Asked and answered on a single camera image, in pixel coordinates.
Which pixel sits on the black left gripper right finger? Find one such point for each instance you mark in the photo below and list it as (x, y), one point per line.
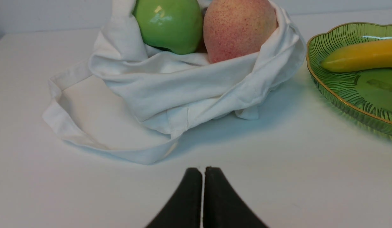
(222, 207)

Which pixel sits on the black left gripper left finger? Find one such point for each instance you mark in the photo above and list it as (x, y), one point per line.
(183, 209)

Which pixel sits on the pink peach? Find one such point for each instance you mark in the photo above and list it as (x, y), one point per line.
(235, 28)

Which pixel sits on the white cloth bag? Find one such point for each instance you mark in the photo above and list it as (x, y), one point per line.
(172, 93)

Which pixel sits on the green apple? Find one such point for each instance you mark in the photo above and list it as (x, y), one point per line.
(174, 25)

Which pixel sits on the green glass plate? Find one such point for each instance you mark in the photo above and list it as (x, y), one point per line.
(366, 96)

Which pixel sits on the yellow banana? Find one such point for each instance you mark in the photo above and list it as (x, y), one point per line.
(358, 57)

